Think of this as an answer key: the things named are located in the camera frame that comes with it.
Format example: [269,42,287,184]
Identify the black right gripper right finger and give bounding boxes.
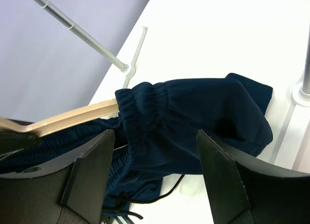
[197,130,310,224]

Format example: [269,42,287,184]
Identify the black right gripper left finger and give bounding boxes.
[0,130,115,224]

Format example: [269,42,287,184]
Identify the beige wooden hanger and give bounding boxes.
[0,99,119,137]

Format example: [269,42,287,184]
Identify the navy blue shorts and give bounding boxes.
[0,73,273,216]

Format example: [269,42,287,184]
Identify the silver clothes rack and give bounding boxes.
[23,0,310,170]

